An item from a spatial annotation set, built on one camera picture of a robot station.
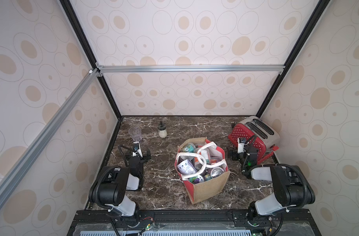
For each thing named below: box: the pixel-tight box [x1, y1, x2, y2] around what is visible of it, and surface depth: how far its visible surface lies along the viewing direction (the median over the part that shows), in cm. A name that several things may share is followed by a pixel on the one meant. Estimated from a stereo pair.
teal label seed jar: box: [181, 142, 197, 153], surface depth 78 cm
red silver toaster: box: [228, 116, 281, 165], surface depth 89 cm
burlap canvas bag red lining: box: [174, 137, 231, 206], surface depth 72 cm
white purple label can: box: [177, 158, 198, 176], surface depth 71 cm
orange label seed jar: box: [199, 149, 212, 165], surface depth 72 cm
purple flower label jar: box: [188, 174, 205, 185], surface depth 71 cm
